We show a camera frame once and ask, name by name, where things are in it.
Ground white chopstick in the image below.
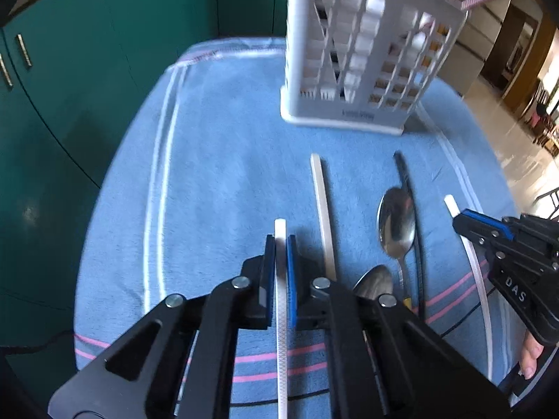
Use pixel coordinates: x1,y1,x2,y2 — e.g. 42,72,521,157
438,193,498,382

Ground beige chopstick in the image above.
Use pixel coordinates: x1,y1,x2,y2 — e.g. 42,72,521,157
274,219,288,419
310,153,337,281

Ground steel spoon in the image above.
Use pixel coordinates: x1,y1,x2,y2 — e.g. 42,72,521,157
353,265,393,301
377,187,416,309

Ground black chopstick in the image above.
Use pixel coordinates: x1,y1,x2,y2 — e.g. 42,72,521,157
392,150,428,322

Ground teal lower kitchen cabinets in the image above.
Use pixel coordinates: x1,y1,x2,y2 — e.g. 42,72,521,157
1,0,284,350

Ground person's right hand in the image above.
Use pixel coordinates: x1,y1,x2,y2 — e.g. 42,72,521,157
519,331,544,380

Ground wooden dining chair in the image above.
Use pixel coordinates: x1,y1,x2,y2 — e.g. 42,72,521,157
522,80,555,148

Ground blue striped towel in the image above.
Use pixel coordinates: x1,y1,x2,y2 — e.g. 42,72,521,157
73,36,530,419

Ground silver refrigerator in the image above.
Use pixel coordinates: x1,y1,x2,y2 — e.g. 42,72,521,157
438,0,511,96

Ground white plastic utensil basket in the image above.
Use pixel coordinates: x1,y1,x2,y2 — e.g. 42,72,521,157
281,0,468,135

